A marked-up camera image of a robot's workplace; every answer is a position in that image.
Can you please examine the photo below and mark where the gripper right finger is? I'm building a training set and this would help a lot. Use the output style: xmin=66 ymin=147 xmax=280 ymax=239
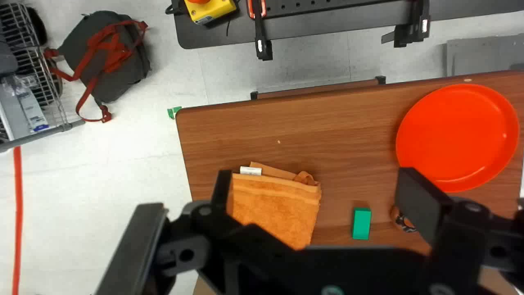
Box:
xmin=395 ymin=167 xmax=524 ymax=295

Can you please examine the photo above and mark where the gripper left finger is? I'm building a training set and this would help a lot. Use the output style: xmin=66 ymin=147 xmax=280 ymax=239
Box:
xmin=96 ymin=170 xmax=247 ymax=295

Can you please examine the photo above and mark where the brown wooden table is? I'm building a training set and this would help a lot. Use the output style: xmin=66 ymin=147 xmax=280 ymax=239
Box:
xmin=250 ymin=75 xmax=387 ymax=100

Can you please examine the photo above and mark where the white packet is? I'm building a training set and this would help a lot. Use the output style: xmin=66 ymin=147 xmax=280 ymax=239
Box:
xmin=16 ymin=86 xmax=50 ymax=134

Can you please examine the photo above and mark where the orange terry cloth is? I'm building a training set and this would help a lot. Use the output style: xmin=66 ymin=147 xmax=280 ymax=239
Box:
xmin=226 ymin=161 xmax=323 ymax=250

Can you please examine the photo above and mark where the orange plastic plate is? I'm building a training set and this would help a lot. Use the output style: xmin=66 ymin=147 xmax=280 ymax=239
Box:
xmin=395 ymin=84 xmax=520 ymax=193

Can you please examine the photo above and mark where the orange cable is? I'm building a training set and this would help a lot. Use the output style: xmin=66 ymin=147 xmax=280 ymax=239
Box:
xmin=11 ymin=145 xmax=23 ymax=295

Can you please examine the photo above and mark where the grey panel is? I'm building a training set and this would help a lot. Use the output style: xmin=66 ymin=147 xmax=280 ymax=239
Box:
xmin=445 ymin=34 xmax=524 ymax=77

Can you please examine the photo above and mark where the black backpack with red straps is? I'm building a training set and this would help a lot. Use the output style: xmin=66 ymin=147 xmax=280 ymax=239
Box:
xmin=43 ymin=10 xmax=152 ymax=123

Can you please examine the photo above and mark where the small orange and black object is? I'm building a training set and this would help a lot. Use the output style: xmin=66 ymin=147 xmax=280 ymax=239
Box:
xmin=390 ymin=205 xmax=417 ymax=233

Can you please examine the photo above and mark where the black and orange clamp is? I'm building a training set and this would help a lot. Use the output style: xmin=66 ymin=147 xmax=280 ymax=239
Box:
xmin=246 ymin=0 xmax=274 ymax=61

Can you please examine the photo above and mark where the green block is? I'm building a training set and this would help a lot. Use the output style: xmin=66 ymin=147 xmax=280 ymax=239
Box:
xmin=352 ymin=207 xmax=372 ymax=240

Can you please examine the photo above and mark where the grey wire cart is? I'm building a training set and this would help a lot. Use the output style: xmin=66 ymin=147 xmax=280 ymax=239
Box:
xmin=0 ymin=2 xmax=86 ymax=154

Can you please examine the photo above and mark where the yellow emergency stop box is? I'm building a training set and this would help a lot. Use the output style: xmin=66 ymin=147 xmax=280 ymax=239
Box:
xmin=184 ymin=0 xmax=238 ymax=25

